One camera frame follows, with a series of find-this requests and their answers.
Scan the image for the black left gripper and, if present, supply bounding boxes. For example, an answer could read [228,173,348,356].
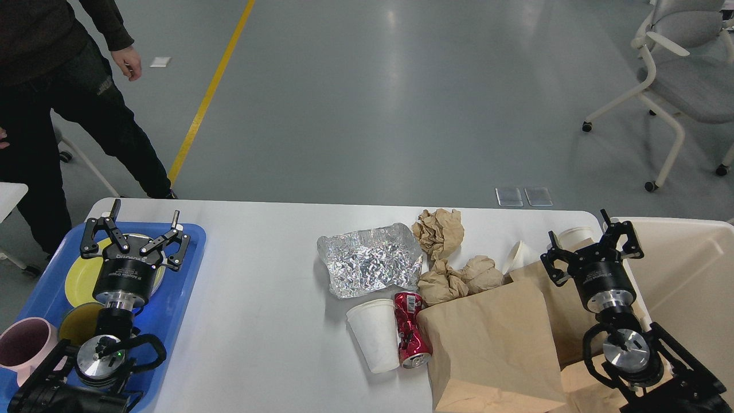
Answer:
[80,199,191,307]

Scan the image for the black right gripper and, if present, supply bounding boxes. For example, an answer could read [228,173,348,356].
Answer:
[540,209,645,314]

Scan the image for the dark green mug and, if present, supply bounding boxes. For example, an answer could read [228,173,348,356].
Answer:
[58,302,104,346]

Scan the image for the large brown paper bag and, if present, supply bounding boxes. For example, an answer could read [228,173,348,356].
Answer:
[419,280,566,412]

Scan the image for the pink ribbed mug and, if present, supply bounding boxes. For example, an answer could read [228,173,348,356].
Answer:
[1,317,58,387]

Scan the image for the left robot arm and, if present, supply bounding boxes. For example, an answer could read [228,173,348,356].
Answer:
[2,199,191,412]

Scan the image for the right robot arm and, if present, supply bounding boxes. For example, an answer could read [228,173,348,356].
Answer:
[540,210,732,412]

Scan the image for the white cup behind gripper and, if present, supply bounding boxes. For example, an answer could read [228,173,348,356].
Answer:
[556,227,594,251]

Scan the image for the pale green plate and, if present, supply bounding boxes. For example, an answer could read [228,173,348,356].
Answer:
[150,252,167,296]

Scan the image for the blue plastic tray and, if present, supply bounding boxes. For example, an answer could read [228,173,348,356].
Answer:
[2,222,205,412]

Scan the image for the white paper cup lying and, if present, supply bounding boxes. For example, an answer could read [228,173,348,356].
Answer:
[501,241,541,275]

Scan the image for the right floor socket plate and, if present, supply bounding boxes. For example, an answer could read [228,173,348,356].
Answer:
[524,186,553,207]

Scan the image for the floor socket plate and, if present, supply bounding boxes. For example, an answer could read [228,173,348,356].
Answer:
[524,186,553,207]
[495,186,524,208]

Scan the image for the beige plastic bin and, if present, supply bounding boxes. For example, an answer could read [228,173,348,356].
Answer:
[626,217,733,404]

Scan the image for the grey office chair left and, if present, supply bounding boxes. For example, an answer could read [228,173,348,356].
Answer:
[53,125,122,198]

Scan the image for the grey office chair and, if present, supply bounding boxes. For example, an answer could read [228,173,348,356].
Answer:
[581,1,733,192]
[53,125,122,198]

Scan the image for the left floor socket plate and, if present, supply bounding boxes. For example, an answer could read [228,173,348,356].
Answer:
[495,186,524,208]

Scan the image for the crumpled brown paper right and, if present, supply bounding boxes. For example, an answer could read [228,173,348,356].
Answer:
[459,255,504,295]

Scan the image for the crumpled brown paper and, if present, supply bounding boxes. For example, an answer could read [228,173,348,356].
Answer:
[459,255,504,295]
[417,259,469,306]
[412,208,466,262]

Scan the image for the white side table corner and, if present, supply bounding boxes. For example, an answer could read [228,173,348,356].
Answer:
[0,181,28,223]

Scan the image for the crumpled brown paper left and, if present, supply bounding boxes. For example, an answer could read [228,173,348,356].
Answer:
[417,259,469,306]

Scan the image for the crumpled brown paper top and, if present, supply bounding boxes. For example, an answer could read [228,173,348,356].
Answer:
[412,208,466,262]

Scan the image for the crushed red soda can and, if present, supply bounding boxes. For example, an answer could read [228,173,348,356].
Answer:
[393,291,432,369]

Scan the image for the person in dark clothes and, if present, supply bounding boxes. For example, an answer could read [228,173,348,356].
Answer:
[1,1,176,255]

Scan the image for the crumpled aluminium foil sheet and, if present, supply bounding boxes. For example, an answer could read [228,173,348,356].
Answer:
[317,223,424,299]

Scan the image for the grey office chair right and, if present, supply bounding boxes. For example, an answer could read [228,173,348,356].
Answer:
[581,1,733,192]

